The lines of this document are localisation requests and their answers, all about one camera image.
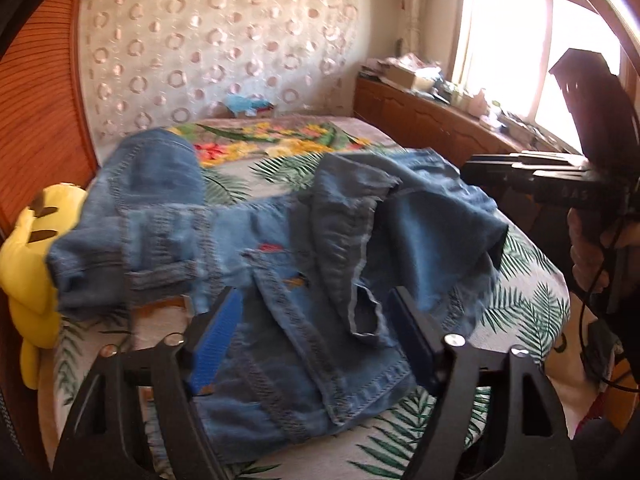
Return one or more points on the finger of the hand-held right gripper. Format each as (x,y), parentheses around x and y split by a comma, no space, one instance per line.
(500,177)
(555,161)

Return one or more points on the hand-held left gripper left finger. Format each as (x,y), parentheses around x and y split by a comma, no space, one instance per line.
(215,340)

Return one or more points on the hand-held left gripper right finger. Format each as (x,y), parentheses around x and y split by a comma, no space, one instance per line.
(415,345)

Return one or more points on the blue denim pants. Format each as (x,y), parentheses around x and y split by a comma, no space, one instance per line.
(300,240)

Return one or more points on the person's right hand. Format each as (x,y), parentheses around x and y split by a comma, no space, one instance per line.
(587,255)

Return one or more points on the long wooden cabinet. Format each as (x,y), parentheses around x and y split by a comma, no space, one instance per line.
(415,120)

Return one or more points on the bed with leaf-print sheet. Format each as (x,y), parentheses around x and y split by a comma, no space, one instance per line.
(520,290)

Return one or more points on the open cardboard box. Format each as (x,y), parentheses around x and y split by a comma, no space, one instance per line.
(410,76)

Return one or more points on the pale window curtain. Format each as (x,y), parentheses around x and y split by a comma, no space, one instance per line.
(410,5)

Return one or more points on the yellow plush toy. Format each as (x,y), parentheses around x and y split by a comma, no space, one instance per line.
(30,270)

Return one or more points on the floral blanket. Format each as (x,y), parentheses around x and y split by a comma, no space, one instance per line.
(280,135)

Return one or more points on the blue cloth on box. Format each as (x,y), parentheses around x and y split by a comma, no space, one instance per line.
(247,105)

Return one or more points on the wooden louvered wardrobe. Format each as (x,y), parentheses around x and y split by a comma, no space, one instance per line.
(45,110)

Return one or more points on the circle pattern curtain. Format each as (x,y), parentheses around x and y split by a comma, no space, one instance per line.
(215,45)

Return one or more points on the wooden frame window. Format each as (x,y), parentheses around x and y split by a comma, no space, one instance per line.
(505,45)

